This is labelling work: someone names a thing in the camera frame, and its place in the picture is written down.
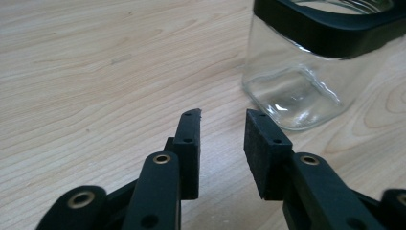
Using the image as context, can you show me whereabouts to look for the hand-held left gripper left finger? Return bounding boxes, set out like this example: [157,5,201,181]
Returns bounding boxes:
[121,107,203,230]

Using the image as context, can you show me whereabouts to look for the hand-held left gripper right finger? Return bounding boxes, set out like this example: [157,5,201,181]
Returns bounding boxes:
[243,108,388,230]

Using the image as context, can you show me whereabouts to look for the clear glass jar black rim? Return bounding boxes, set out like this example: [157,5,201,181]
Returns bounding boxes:
[241,0,406,132]

